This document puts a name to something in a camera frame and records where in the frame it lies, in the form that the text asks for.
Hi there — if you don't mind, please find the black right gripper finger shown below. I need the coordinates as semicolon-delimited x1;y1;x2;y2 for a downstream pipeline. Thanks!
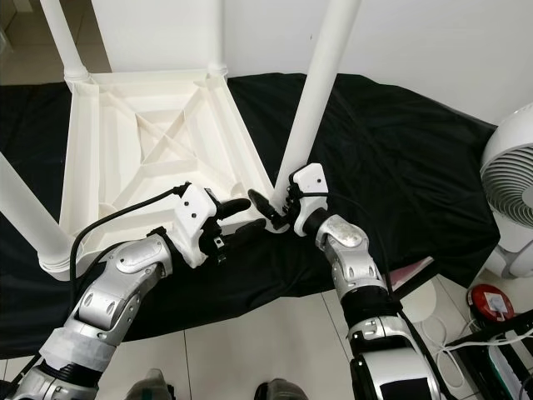
247;190;286;230

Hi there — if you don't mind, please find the white plastic table leg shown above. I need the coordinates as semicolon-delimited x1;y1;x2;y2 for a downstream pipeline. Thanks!
40;0;88;84
208;0;228;78
0;154;76;280
273;0;361;216

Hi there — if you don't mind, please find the white plastic children table top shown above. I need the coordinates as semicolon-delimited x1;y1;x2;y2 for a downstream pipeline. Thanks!
58;68;280;238

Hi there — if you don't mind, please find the black table cloth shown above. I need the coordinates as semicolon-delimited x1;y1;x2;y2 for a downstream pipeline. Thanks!
0;73;505;359

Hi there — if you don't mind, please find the pink stool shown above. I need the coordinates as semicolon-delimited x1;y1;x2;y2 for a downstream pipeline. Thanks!
383;257;434;288

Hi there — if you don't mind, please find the black metal table leg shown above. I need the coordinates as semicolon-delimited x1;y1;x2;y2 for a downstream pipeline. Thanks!
387;260;438;297

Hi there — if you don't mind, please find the grey left robot foot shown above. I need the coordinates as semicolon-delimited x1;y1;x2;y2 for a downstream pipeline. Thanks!
129;369;176;400

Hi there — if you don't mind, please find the grey robot foot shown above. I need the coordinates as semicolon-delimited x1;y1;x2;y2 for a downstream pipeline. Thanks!
254;379;317;400
129;369;176;400

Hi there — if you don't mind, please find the grey right robot foot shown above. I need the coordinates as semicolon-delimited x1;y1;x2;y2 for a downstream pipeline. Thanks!
254;379;317;400

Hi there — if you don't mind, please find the white round floor base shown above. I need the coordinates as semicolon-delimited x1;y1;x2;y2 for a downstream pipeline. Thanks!
408;275;459;322

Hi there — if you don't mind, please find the red round canister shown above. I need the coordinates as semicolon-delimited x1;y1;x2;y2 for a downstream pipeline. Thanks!
466;283;516;324

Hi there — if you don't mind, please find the white round fan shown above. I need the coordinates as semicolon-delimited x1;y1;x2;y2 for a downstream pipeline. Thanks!
479;104;533;280

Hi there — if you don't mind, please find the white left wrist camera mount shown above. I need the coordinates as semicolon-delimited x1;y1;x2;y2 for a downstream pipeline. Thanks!
171;183;222;269

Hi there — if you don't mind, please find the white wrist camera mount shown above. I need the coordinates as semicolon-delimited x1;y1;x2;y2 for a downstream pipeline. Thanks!
291;164;327;238
171;183;222;269

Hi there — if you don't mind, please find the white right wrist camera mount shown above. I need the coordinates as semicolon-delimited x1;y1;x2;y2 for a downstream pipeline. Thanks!
291;164;327;238

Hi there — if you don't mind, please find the white floor cable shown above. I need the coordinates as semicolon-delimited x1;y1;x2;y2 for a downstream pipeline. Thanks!
425;321;533;384

